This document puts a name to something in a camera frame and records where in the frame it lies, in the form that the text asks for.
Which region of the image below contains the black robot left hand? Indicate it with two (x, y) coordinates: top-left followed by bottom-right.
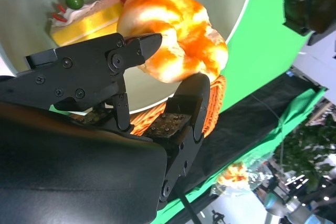
(282, 0), (336, 36)

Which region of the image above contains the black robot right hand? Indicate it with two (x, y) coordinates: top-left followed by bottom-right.
(0, 32), (211, 224)

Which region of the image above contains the orange bread with torn top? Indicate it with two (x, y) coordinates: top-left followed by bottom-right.
(117, 0), (228, 83)

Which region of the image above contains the pale grey bowl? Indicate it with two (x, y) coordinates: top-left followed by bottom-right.
(0, 0), (258, 116)

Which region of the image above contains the orange wicker basket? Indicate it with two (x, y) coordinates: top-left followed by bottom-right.
(70, 74), (227, 138)

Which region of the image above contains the yellow cake slice with cream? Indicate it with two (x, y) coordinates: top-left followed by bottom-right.
(49, 0), (124, 48)

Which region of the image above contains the bagged orange bread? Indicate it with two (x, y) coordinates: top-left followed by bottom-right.
(215, 162), (254, 192)

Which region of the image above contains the green tablecloth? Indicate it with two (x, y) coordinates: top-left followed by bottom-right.
(217, 0), (329, 116)

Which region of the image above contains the green backdrop sheet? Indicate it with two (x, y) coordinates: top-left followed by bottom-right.
(154, 87), (329, 224)

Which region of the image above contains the green leafy plant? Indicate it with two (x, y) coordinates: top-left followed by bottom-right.
(272, 115), (336, 193)

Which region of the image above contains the black backdrop curtain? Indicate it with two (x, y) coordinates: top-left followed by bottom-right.
(162, 73), (328, 201)

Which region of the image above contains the thin pale hanging cable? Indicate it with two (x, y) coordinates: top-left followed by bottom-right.
(250, 94), (286, 168)

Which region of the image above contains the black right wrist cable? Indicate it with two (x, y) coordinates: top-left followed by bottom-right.
(175, 182), (203, 224)

